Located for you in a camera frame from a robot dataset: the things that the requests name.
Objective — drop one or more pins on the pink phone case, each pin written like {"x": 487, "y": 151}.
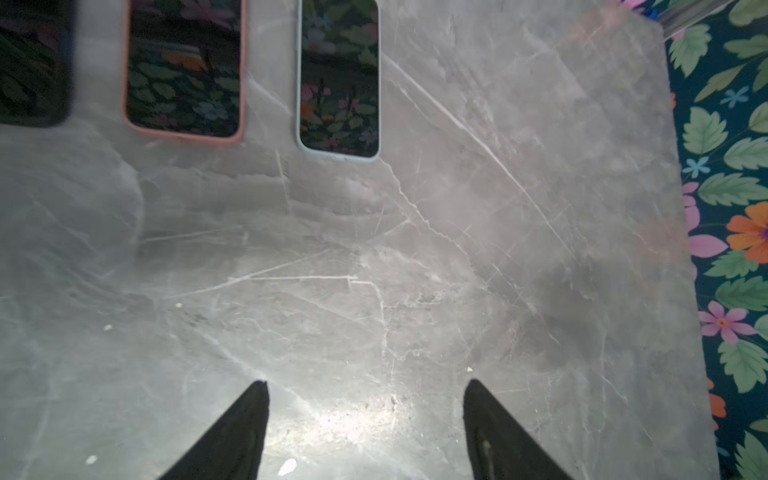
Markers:
{"x": 243, "y": 72}

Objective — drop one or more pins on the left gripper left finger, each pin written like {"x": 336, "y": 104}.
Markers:
{"x": 232, "y": 448}

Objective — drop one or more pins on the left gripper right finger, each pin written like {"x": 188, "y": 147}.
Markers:
{"x": 498, "y": 446}

